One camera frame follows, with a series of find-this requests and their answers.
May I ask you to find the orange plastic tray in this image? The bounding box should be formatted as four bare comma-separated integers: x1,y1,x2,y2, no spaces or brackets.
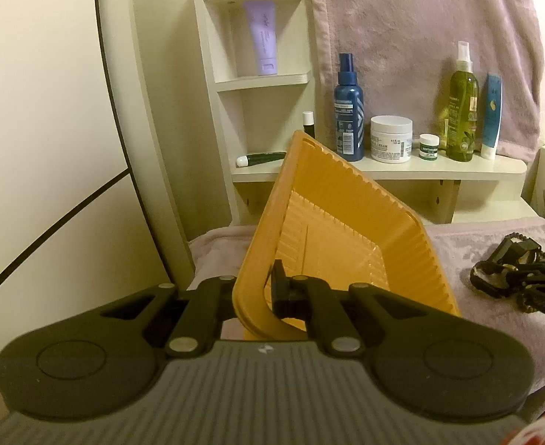
232,131,460,340

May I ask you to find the mauve towel on table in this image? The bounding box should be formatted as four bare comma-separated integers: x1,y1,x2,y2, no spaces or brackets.
186,216,545,420

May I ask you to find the dark green lying tube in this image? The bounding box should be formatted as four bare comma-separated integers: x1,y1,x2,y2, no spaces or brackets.
235,151,286,168

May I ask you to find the blue white tube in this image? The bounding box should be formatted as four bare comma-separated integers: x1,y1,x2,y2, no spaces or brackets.
480,73,504,161

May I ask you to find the small dark roller bottle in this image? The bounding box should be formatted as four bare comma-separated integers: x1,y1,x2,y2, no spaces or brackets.
302,112,316,139

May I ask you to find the white cream jar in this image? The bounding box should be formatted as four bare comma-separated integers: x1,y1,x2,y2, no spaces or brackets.
370,116,413,164

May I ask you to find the small green white jar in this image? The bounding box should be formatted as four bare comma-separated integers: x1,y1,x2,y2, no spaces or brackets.
418,133,440,161

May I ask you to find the green spray bottle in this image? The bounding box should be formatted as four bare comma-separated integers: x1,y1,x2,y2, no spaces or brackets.
443,41,480,162

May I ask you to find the blue spray bottle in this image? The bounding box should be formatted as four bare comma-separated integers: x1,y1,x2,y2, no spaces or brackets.
334,53,365,162

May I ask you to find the cream corner shelf unit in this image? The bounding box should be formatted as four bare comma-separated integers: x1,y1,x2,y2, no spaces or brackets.
194,0,536,224

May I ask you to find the lavender tube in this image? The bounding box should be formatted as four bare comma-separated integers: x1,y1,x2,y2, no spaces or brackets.
243,0,278,75

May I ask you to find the mauve hanging towel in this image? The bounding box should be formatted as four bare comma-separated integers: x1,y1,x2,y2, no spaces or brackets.
311,0,544,162

